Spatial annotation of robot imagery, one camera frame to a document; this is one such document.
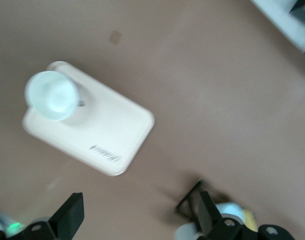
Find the yellow cup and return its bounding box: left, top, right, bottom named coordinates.
left=242, top=209, right=259, bottom=235

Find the grey cup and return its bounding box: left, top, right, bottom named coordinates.
left=174, top=221, right=202, bottom=240

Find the white bowl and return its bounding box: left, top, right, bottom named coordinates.
left=24, top=70, right=80, bottom=122

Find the black wire cup rack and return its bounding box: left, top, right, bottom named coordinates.
left=176, top=179, right=218, bottom=223

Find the beige plastic tray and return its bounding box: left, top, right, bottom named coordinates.
left=21, top=61, right=156, bottom=178

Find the pale blue cup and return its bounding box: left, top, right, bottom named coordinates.
left=213, top=201, right=246, bottom=225

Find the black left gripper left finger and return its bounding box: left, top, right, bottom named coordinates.
left=20, top=191, right=85, bottom=240

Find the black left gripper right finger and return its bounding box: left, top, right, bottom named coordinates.
left=197, top=191, right=297, bottom=240

